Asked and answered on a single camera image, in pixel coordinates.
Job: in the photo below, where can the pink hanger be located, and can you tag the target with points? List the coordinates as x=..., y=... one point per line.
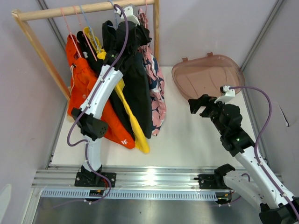
x=70, y=33
x=87, y=40
x=142, y=16

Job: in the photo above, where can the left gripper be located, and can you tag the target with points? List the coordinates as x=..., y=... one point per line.
x=145, y=34

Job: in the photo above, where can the black shorts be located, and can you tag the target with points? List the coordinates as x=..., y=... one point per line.
x=88, y=49

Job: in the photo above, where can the blue hanger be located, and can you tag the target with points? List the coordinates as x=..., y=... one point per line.
x=95, y=39
x=115, y=16

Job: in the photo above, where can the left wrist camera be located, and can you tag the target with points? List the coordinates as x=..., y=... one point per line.
x=130, y=12

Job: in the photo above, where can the pink translucent plastic basin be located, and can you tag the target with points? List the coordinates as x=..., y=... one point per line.
x=206, y=75

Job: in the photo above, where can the aluminium mounting rail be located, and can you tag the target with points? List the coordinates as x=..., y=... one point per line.
x=157, y=183

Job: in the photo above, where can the wooden clothes rack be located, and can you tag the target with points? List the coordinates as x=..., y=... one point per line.
x=22, y=19

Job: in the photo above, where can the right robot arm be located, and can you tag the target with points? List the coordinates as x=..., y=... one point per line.
x=274, y=202

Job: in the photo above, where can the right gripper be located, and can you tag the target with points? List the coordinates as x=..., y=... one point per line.
x=203, y=101

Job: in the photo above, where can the orange shorts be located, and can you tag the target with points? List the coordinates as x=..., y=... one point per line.
x=83, y=79

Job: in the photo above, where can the yellow shorts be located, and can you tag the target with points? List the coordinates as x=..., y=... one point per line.
x=127, y=99

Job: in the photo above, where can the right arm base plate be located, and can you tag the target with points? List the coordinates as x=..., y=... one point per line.
x=207, y=181

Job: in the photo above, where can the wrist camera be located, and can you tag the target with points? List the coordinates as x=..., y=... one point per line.
x=130, y=12
x=227, y=94

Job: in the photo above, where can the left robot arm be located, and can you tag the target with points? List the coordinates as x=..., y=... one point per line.
x=87, y=117

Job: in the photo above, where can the pink floral shorts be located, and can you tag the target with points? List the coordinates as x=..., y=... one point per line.
x=156, y=88

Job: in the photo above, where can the dark navy shorts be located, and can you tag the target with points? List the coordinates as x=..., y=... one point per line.
x=134, y=75

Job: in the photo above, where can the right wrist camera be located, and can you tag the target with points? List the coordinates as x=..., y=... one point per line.
x=227, y=94

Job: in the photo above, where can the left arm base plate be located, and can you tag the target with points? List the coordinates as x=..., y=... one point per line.
x=93, y=180

